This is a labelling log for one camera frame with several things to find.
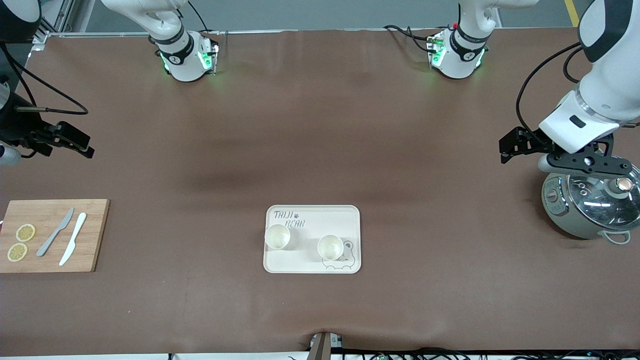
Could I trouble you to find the white paper cup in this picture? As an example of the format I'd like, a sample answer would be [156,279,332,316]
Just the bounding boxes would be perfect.
[317,234,345,261]
[264,223,292,250]

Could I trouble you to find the glass pot lid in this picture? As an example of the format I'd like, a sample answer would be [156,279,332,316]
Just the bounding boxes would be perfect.
[566,172,640,232]

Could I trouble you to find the grey-green electric pot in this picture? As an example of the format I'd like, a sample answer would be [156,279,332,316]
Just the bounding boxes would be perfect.
[541,170,640,245]

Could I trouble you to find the grey plastic knife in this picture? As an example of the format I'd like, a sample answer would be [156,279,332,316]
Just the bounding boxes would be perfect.
[36,207,75,258]

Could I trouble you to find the bamboo cutting board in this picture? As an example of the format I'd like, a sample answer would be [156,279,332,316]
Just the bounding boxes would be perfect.
[0,199,111,274]

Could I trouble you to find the white plastic knife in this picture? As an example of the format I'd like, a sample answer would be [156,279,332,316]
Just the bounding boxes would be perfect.
[58,212,88,267]

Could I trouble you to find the cream bear print tray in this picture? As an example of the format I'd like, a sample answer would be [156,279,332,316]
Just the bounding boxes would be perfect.
[263,204,362,275]

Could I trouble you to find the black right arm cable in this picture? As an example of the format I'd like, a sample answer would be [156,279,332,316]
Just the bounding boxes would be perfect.
[0,42,90,116]

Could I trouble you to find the aluminium frame post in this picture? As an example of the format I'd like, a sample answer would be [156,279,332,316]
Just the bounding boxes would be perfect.
[30,0,76,52]

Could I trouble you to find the black left base cables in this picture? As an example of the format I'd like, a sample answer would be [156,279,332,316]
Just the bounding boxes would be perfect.
[383,24,442,54]

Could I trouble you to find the black right base cable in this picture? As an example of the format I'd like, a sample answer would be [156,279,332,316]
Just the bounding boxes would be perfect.
[187,0,211,34]

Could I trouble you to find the metal table edge bracket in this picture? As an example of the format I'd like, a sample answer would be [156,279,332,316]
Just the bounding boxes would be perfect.
[309,331,344,360]

